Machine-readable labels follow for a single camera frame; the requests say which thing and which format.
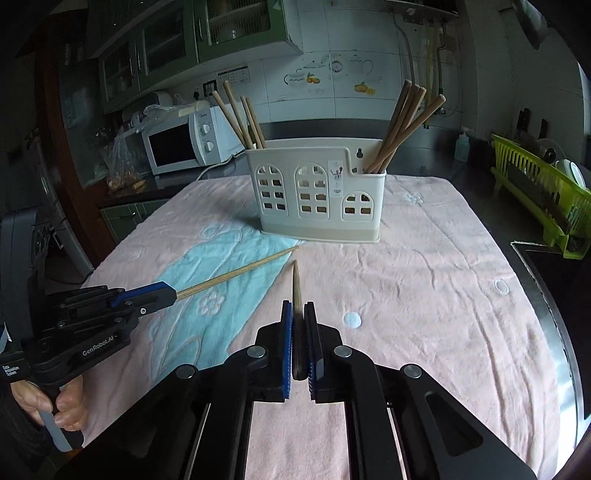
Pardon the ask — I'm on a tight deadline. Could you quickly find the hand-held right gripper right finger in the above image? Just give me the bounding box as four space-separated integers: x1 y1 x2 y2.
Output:
303 302 527 480

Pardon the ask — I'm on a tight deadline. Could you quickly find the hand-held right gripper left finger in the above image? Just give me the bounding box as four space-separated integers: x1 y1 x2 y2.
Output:
55 300 294 480

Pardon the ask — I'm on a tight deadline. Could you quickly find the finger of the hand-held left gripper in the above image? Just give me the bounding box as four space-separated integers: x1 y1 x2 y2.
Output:
60 282 176 308
53 298 177 335

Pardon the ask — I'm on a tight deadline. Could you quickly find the beige plastic chopstick holder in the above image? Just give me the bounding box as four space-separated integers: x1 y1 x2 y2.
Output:
245 147 387 243

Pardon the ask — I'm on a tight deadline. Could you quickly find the person's left hand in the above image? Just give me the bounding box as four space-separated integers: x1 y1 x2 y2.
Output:
11 374 89 433

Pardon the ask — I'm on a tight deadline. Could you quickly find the green base cabinet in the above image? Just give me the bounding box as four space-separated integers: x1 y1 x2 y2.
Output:
99 198 171 245

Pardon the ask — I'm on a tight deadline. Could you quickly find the clear plastic bag of food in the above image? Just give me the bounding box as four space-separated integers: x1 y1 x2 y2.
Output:
107 131 151 192

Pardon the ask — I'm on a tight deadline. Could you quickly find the pink floral towel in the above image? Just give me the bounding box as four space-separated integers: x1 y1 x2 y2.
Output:
81 174 566 480

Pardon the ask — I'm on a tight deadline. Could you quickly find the white microwave oven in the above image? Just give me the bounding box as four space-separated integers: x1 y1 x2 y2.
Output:
141 104 245 176

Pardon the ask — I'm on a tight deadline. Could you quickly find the black glass stovetop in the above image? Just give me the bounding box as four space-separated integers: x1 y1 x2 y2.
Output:
510 239 591 467

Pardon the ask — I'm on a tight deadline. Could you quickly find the clear soap dispenser bottle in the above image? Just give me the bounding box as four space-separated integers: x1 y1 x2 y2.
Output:
455 127 474 162

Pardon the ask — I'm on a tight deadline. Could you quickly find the green plastic dish rack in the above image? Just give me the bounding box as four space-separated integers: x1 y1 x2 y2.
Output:
489 133 591 259

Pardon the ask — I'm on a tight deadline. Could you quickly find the white bowl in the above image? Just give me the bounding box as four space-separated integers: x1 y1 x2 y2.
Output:
554 159 587 190

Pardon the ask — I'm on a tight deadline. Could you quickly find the green wall cabinet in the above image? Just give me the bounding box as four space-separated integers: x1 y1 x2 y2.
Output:
85 0 303 114

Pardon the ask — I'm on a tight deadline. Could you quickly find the orange fruit wall sticker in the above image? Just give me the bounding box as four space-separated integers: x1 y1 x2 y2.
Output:
353 58 377 95
284 53 347 88

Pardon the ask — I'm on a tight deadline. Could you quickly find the yellow gas hose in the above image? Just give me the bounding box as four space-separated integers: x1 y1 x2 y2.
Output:
427 21 446 93

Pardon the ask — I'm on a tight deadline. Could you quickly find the wall water heater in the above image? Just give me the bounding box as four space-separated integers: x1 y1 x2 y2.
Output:
385 0 460 24

